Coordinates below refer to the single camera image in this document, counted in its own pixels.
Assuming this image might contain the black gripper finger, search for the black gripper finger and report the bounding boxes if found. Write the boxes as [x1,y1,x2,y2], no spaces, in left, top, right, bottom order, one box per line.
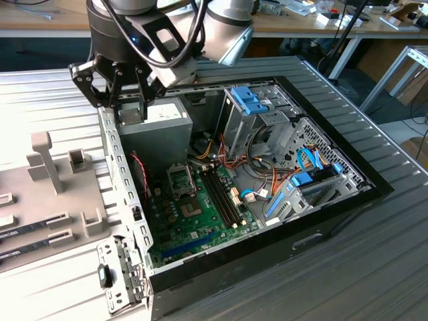
[68,55,123,111]
[133,62,167,122]

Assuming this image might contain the silver CPU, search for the silver CPU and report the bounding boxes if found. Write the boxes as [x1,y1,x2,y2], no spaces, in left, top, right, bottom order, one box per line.
[117,106,143,126]

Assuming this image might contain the metal socket cover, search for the metal socket cover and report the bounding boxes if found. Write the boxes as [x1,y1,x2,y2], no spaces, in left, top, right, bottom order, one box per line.
[166,163,197,202]

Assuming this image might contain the CPU socket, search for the CPU socket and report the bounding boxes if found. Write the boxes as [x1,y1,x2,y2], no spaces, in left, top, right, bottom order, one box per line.
[175,197,205,221]

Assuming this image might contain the grey power supply unit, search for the grey power supply unit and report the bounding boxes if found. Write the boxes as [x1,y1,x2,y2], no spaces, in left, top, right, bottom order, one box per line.
[115,96,194,177]

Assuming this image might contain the wooden desk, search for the wooden desk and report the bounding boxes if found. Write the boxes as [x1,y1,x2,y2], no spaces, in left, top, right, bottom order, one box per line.
[0,0,428,80]

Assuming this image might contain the blue plastic drive latch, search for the blue plastic drive latch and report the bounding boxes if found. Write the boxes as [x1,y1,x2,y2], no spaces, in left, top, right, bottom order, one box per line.
[230,86,270,116]

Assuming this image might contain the grey metal drive cage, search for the grey metal drive cage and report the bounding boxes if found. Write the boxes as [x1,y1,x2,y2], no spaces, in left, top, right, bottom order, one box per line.
[213,84,304,162]

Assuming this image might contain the grey parts rack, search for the grey parts rack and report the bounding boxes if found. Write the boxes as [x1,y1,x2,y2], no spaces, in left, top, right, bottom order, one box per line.
[0,131,114,272]

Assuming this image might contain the black RAM slot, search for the black RAM slot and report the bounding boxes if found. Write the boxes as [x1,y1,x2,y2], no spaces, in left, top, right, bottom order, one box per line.
[200,169,237,230]
[209,168,244,227]

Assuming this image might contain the green motherboard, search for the green motherboard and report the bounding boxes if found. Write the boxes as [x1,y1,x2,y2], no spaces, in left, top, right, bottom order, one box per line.
[146,160,261,269]

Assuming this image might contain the RAM stick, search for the RAM stick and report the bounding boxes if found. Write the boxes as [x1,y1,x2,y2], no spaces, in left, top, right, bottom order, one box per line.
[0,219,58,240]
[0,237,61,261]

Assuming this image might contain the blue expansion slot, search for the blue expansion slot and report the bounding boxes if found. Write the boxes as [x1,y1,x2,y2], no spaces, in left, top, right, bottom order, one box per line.
[160,231,217,258]

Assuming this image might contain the hard disk in blue carrier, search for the hard disk in blue carrier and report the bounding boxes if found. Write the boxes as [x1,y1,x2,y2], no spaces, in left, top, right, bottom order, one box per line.
[290,163,344,189]

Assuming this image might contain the grey metal disk bay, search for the grey metal disk bay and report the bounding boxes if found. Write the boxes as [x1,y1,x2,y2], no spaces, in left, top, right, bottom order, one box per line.
[262,173,368,227]

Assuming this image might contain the small white box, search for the small white box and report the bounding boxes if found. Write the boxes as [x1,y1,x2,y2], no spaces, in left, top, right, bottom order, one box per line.
[316,12,364,28]

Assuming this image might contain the black lock teal mark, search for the black lock teal mark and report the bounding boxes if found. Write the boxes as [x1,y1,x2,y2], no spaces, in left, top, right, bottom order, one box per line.
[96,263,114,289]

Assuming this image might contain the black open PC case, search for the black open PC case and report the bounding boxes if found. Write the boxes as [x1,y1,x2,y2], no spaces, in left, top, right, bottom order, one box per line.
[94,75,395,321]

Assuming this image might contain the black stand pole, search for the black stand pole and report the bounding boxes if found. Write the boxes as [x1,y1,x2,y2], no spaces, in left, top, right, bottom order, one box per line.
[316,0,368,80]

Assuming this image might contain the open brown cardboard tray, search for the open brown cardboard tray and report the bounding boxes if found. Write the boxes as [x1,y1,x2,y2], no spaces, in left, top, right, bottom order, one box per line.
[389,1,428,21]

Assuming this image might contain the flat brown cardboard box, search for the flat brown cardboard box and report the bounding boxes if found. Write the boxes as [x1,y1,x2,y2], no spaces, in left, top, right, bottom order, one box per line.
[387,68,428,107]

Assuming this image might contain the brown cardboard sheet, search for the brown cardboard sheet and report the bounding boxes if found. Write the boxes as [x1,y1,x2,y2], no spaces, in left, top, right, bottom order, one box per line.
[399,136,428,168]

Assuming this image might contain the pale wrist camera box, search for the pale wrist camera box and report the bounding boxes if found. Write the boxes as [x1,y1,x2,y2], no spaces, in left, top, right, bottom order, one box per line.
[148,49,199,88]

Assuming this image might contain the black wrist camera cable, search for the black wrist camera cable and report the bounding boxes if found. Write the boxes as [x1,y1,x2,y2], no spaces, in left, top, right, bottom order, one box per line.
[102,0,207,69]

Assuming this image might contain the yellow orange power wires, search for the yellow orange power wires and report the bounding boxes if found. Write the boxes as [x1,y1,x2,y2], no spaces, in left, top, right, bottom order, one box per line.
[195,138,218,161]

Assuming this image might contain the red black fan wire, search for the red black fan wire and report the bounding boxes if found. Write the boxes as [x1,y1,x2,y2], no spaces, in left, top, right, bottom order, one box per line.
[129,152,150,201]

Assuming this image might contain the orange wire bundle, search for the orange wire bundle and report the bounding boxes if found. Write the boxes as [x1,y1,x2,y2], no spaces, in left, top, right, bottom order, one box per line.
[219,133,297,199]

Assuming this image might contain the blue data wire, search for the blue data wire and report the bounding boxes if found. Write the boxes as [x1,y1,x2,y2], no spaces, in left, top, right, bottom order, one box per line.
[296,146,327,173]

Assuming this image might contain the aluminium profile frame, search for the aluminium profile frame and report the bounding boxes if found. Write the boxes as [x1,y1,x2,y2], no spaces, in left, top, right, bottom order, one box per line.
[359,45,428,114]

